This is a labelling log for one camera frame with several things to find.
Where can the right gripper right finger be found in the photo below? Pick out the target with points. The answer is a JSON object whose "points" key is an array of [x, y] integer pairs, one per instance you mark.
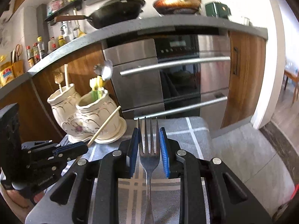
{"points": [[209, 191]]}

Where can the yellow green tulip utensil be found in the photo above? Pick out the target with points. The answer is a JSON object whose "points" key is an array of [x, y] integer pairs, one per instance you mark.
{"points": [[100, 86], [94, 88]]}

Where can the left hand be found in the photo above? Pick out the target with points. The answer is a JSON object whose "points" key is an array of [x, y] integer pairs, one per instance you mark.
{"points": [[19, 205]]}

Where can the white floral ceramic utensil holder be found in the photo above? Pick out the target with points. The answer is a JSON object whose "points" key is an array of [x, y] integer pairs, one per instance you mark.
{"points": [[80, 116]]}

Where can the grey speckled countertop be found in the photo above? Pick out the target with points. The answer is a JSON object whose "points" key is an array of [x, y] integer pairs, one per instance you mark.
{"points": [[141, 26]]}

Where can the black wok with wooden handle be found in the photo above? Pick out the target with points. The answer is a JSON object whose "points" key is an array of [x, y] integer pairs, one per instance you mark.
{"points": [[112, 12]]}

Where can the silver fork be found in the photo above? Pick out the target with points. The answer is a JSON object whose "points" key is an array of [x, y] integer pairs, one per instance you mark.
{"points": [[149, 157]]}

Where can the white chopstick in holder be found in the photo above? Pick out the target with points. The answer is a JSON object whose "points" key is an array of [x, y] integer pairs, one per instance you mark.
{"points": [[66, 75]]}

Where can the clear yellow cap bottle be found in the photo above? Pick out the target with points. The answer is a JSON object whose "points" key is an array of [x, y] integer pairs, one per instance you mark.
{"points": [[41, 48]]}

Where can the stainless steel oven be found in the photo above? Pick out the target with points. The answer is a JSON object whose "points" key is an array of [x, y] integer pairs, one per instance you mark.
{"points": [[173, 75]]}

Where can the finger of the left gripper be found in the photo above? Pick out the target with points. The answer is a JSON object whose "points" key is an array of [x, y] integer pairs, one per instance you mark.
{"points": [[71, 151]]}

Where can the wooden knife block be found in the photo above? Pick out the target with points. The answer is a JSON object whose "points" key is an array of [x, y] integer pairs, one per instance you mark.
{"points": [[17, 62]]}

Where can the small silver decorative spoon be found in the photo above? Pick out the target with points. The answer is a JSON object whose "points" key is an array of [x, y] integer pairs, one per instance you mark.
{"points": [[97, 69]]}

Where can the yellow oil bottle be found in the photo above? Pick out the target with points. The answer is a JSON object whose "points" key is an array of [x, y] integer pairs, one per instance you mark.
{"points": [[7, 74]]}

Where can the copper frying pan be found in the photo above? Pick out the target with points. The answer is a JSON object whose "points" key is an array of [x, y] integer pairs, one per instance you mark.
{"points": [[170, 7]]}

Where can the dark sauce bottle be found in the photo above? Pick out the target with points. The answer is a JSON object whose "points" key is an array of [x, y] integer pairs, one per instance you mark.
{"points": [[30, 57]]}

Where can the yellow green tulip utensil right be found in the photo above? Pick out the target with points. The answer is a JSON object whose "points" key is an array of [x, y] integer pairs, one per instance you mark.
{"points": [[100, 86]]}

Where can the wall shelf with jars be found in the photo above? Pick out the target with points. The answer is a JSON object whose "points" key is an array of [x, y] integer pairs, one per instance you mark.
{"points": [[58, 7]]}

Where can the yellow spatula hanging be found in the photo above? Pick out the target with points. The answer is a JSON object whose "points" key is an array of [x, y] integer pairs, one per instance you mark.
{"points": [[77, 31]]}

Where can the yellow green tulip utensil left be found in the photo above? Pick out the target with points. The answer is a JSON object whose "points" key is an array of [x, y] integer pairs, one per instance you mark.
{"points": [[94, 88]]}

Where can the green appliance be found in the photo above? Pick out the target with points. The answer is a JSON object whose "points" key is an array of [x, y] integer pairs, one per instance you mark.
{"points": [[217, 9]]}

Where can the wooden chopstick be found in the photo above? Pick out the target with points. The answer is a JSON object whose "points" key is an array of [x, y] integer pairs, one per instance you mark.
{"points": [[89, 144]]}

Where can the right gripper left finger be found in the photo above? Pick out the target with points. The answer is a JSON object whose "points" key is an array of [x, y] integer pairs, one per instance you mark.
{"points": [[88, 192]]}

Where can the wooden dining table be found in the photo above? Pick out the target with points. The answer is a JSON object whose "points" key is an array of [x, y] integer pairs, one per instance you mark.
{"points": [[294, 77]]}

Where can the white bowl on counter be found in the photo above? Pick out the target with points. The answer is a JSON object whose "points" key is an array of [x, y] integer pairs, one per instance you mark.
{"points": [[240, 20]]}

